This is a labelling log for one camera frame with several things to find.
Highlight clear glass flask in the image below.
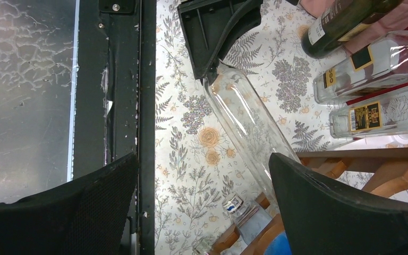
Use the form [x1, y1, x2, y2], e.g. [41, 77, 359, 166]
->
[202, 61, 299, 212]

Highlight dark green wine bottle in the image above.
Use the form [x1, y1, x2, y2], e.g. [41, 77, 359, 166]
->
[301, 0, 402, 58]

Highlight clear square liquor bottle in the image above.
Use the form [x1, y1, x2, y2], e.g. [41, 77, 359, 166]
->
[313, 30, 408, 104]

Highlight clear bottle black gold cap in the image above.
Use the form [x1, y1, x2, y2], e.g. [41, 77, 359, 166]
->
[329, 86, 408, 138]

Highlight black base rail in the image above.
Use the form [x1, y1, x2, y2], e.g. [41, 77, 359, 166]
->
[67, 1, 156, 254]

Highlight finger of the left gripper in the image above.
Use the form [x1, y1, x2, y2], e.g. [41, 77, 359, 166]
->
[177, 0, 263, 80]

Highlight small clear bottle bluish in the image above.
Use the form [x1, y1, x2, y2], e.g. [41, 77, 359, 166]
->
[192, 237, 216, 255]

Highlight wooden wine rack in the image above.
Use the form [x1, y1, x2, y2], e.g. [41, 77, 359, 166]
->
[209, 147, 408, 255]

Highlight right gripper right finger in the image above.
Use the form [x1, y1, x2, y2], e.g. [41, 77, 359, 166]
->
[269, 153, 408, 254]

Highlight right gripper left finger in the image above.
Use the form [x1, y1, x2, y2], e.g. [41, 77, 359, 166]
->
[0, 153, 139, 254]

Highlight floral table mat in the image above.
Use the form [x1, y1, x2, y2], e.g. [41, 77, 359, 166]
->
[155, 1, 347, 254]

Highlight blue glass bottle silver cap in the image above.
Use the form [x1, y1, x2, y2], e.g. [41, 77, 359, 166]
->
[222, 192, 292, 254]

